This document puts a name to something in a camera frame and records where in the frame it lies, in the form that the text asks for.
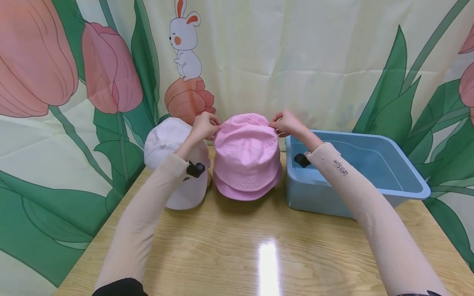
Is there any pink bucket hat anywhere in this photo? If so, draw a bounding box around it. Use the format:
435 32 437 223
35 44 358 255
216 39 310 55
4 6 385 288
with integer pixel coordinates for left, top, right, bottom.
212 113 283 201

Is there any person's left forearm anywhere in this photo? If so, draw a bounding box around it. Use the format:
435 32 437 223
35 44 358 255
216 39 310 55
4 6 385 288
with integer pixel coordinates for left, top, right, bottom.
94 139 208 293

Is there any blue plastic tub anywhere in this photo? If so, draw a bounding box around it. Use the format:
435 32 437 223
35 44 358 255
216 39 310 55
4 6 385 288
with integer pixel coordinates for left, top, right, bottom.
285 130 432 219

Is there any person's right hand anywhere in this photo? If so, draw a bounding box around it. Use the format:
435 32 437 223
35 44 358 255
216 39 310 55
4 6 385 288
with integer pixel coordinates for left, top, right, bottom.
268 109 309 139

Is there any person's right forearm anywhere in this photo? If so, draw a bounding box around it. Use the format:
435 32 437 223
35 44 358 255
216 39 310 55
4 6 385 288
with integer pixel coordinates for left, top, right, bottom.
298 129 451 296

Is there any person's left hand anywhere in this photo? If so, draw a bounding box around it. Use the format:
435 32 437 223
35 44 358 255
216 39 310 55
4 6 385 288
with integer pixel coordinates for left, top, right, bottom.
187 111 222 145

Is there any white baseball cap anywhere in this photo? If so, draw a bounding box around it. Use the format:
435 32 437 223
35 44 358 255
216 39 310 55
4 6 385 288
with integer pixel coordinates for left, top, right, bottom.
144 117 212 210

